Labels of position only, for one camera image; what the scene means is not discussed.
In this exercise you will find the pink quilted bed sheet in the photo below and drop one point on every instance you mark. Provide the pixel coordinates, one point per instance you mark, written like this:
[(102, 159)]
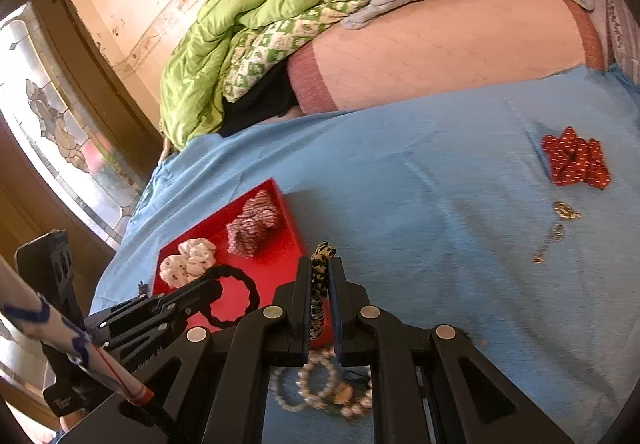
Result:
[(440, 53)]

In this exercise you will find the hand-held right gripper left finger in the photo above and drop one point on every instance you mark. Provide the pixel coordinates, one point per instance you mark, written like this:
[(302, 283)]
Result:
[(303, 309)]

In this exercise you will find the pale patterned cloth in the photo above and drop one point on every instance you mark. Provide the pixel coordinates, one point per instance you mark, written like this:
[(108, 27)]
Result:
[(620, 33)]

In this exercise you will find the red square tray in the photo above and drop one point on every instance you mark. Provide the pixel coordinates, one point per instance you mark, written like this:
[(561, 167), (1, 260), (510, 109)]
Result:
[(285, 244)]

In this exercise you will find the red plaid scrunchie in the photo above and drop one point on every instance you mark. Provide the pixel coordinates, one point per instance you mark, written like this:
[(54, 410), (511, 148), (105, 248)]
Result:
[(250, 224)]

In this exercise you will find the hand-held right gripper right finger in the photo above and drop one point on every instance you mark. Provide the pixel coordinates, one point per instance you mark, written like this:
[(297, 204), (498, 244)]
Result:
[(336, 314)]

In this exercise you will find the brown wooden window frame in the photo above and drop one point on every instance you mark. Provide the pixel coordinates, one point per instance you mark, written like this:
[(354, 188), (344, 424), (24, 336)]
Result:
[(100, 88)]

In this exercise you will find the white dotted scrunchie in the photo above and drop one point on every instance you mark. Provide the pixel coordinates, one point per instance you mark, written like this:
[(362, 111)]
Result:
[(190, 259)]

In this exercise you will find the blue blanket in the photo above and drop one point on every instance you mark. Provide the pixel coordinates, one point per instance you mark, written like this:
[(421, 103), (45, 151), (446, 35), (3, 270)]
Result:
[(425, 204)]

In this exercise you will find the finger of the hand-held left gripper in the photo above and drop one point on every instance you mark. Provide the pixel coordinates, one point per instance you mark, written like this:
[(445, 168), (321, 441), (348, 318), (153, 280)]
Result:
[(165, 296), (145, 329)]

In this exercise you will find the black cloth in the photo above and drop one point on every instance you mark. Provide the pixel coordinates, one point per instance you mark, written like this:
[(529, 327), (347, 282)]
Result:
[(260, 103)]

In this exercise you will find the green patterned comforter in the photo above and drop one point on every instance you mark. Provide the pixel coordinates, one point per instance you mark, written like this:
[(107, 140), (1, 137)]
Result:
[(215, 33)]

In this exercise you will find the red dotted scrunchie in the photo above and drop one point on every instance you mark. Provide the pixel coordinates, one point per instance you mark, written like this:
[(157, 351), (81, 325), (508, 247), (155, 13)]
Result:
[(575, 158)]

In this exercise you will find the stained glass window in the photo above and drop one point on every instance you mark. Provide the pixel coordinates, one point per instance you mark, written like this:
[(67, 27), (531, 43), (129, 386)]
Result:
[(55, 123)]

